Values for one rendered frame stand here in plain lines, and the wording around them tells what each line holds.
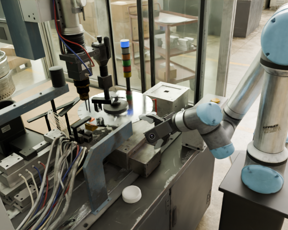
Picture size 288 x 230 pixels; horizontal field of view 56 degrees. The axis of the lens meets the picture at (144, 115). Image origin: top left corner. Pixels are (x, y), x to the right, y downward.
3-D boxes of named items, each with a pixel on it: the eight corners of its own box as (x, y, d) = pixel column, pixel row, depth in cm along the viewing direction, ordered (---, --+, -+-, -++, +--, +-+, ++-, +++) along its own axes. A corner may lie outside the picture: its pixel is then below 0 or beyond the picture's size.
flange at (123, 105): (125, 99, 124) (125, 94, 123) (130, 110, 114) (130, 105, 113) (102, 102, 122) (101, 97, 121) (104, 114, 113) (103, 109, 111)
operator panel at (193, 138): (205, 118, 145) (207, 92, 137) (225, 123, 139) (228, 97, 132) (180, 144, 125) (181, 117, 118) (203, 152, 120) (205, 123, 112)
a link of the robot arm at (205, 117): (217, 131, 82) (203, 107, 80) (191, 136, 90) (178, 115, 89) (228, 117, 86) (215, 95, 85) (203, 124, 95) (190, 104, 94)
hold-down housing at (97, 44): (107, 84, 109) (101, 33, 99) (115, 87, 106) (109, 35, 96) (96, 89, 106) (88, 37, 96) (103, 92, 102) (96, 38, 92)
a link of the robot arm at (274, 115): (283, 173, 91) (325, 1, 65) (278, 205, 80) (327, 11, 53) (246, 164, 97) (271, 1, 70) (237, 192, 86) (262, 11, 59)
